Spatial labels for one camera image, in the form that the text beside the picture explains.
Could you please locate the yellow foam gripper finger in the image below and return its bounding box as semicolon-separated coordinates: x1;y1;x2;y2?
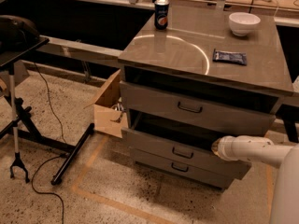
211;139;220;155

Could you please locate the grey metal drawer cabinet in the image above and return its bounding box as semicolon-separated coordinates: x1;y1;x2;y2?
117;5;296;191

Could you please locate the black floor cable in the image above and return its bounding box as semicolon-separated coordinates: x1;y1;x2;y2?
30;61;67;224

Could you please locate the black bag on stand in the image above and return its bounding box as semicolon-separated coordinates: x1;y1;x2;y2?
0;15;40;51

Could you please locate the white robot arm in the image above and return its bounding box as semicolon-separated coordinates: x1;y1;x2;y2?
211;135;299;224

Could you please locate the blue pepsi can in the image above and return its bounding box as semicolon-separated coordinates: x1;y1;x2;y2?
154;0;169;30

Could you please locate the grey drawer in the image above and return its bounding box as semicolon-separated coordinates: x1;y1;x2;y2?
121;110;251;180
130;148;234;189
119;80;277;137

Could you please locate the black rolling stand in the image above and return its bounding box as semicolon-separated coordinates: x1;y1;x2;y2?
0;37;94;185

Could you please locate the grey top drawer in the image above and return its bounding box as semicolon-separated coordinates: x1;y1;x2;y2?
119;80;277;137

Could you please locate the cardboard box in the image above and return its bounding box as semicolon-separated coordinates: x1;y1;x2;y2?
86;70;128;138

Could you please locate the grey metal bench rail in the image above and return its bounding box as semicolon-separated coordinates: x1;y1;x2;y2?
39;36;121;68

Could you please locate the blue snack packet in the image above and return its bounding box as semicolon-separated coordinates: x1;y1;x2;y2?
212;49;247;65

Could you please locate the white ceramic bowl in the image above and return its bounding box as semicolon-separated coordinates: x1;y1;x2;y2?
229;12;261;36

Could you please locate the grey bottom drawer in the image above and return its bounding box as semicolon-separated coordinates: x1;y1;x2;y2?
130;148;234;189

